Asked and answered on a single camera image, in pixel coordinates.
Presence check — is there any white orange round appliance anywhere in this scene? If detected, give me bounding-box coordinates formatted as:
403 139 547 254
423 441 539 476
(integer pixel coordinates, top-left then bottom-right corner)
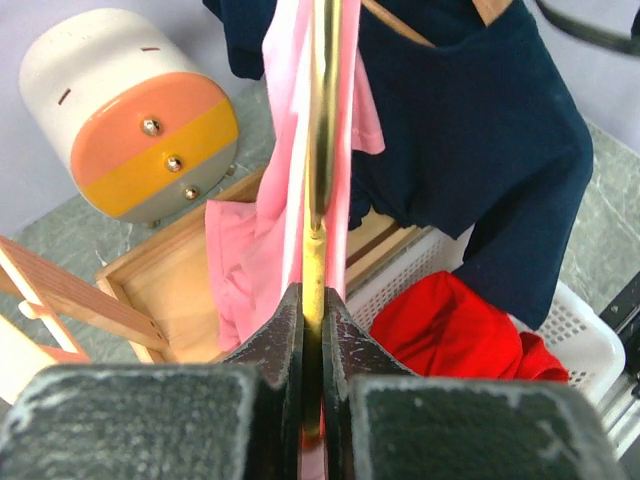
19 8 239 224

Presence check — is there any brown wooden hanger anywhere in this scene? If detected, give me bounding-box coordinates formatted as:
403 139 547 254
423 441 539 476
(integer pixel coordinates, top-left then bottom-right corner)
361 0 512 48

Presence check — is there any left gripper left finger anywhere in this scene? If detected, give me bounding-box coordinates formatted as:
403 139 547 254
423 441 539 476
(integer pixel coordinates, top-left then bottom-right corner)
1 284 303 479

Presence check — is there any pink t shirt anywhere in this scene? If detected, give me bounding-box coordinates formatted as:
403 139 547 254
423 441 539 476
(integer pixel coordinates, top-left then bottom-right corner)
205 1 384 353

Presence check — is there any white plastic basket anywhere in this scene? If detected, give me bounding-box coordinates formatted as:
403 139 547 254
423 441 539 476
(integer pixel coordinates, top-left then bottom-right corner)
347 224 625 404

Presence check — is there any wooden clothes rack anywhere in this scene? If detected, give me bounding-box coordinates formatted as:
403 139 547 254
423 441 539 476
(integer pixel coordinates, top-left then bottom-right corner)
0 164 416 406

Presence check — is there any yellow wooden hanger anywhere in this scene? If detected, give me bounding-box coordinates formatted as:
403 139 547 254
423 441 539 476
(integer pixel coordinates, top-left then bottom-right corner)
302 1 343 444

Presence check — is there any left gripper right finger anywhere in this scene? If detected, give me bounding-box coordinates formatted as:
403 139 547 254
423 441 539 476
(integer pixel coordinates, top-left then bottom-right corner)
322 289 625 479

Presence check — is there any aluminium rail frame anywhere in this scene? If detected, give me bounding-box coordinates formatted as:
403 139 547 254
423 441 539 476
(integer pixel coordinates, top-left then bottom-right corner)
599 273 639 458

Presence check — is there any red t shirt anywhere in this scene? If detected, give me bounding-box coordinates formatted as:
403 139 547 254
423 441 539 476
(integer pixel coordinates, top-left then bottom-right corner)
370 272 569 384

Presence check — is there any navy blue t shirt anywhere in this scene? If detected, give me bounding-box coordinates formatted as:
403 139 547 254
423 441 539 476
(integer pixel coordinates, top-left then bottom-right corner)
208 1 593 330

